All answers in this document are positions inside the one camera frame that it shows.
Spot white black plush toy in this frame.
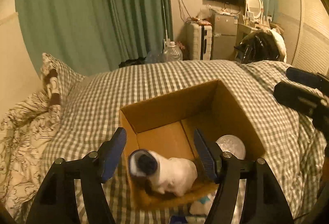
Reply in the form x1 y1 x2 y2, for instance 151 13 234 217
128 149 198 197

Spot dark clothes on chair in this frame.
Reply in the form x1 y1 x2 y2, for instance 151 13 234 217
234 29 287 64

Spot clear plastic lid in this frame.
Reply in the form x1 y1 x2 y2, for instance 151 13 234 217
216 135 246 160

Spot white louvred wardrobe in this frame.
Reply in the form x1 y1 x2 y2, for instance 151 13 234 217
276 0 328 75

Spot floral patterned duvet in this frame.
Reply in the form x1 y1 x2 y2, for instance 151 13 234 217
1 91 61 216

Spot small blue packet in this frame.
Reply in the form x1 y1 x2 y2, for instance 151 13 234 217
169 216 189 224

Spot grey checked bed cover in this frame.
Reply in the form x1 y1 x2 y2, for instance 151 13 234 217
15 59 327 224

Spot white oval vanity mirror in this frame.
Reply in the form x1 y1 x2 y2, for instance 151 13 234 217
247 0 263 19

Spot grey mini fridge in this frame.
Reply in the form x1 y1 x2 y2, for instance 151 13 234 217
211 13 237 60

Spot brown cardboard box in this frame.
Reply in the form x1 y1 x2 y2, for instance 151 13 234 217
119 80 265 211

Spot white suitcase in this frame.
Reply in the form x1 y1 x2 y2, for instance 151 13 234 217
187 23 212 61

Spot checked pillow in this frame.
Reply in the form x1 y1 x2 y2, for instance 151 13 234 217
41 53 85 106

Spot large clear water bottle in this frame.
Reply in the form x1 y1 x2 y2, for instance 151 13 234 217
163 41 183 62

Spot green curtain left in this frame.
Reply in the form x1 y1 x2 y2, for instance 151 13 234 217
15 0 173 75

